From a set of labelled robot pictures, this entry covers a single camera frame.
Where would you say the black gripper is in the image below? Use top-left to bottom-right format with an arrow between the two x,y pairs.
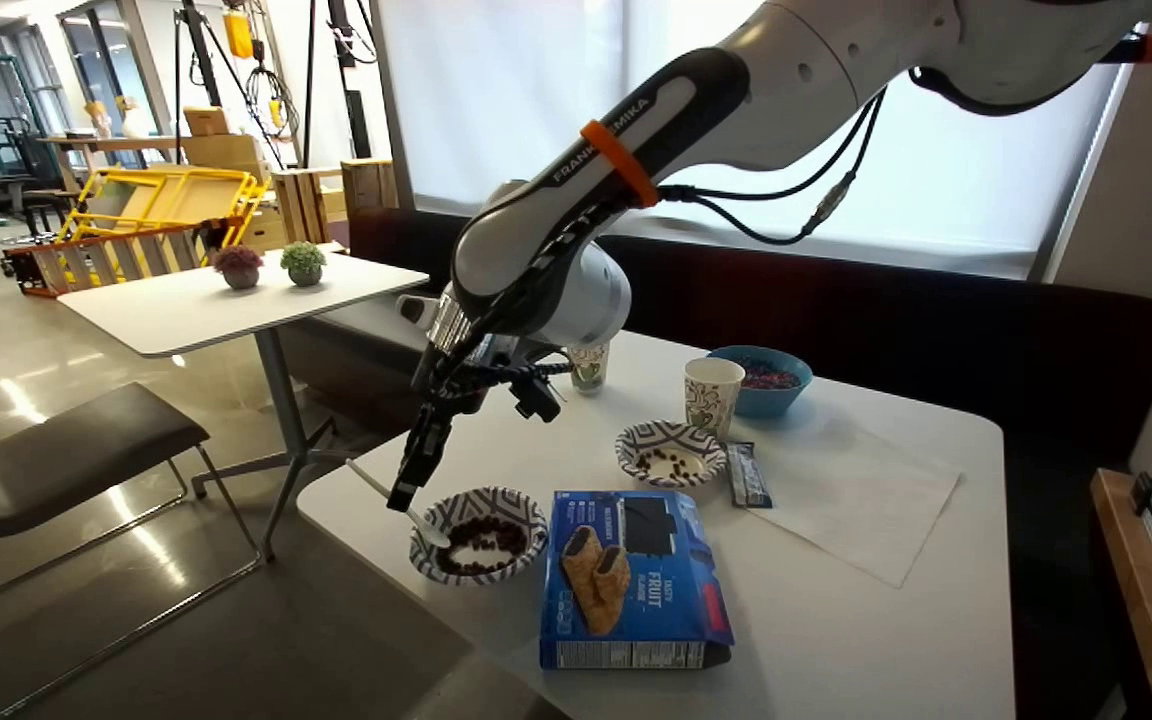
386,332 -> 530,515

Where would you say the brown pieces pile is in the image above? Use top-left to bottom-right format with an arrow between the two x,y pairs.
442,515 -> 538,576
631,446 -> 707,486

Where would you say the black white patterned paper plate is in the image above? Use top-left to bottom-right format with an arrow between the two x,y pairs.
407,486 -> 552,592
614,418 -> 728,491

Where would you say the blue snack box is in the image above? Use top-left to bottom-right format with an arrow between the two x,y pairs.
538,486 -> 736,676

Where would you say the patterned white paper cup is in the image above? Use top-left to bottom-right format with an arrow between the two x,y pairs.
680,352 -> 749,446
565,337 -> 617,400

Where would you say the green potted plant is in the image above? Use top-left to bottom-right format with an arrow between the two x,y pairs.
276,237 -> 331,293

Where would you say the red potted plant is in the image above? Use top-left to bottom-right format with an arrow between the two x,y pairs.
214,245 -> 269,298

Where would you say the white side table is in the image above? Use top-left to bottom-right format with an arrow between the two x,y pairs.
54,247 -> 434,564

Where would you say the wooden crate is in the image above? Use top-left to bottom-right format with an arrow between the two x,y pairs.
269,156 -> 407,255

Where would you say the colourful beads pile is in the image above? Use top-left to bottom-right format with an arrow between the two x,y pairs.
740,359 -> 802,392

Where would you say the blue bowl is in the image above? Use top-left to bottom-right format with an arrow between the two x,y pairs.
707,340 -> 818,429

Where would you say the black seat metal chair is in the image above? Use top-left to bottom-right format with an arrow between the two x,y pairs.
0,382 -> 269,718

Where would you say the cardboard box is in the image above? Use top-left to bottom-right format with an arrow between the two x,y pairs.
179,106 -> 272,178

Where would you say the yellow metal rack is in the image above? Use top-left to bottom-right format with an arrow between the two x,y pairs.
0,160 -> 272,301

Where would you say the white window shade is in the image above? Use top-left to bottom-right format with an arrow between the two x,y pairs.
372,0 -> 1128,284

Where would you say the black tripod stand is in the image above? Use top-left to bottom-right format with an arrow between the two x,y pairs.
167,0 -> 227,152

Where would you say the white paper napkin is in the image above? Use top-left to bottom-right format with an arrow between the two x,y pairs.
733,414 -> 969,592

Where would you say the black bench sofa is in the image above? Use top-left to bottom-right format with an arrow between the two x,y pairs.
276,206 -> 1152,720

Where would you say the wooden shelf board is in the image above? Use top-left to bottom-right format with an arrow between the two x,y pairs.
1089,466 -> 1152,720

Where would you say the orange strap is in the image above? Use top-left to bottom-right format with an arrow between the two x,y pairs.
582,118 -> 663,212

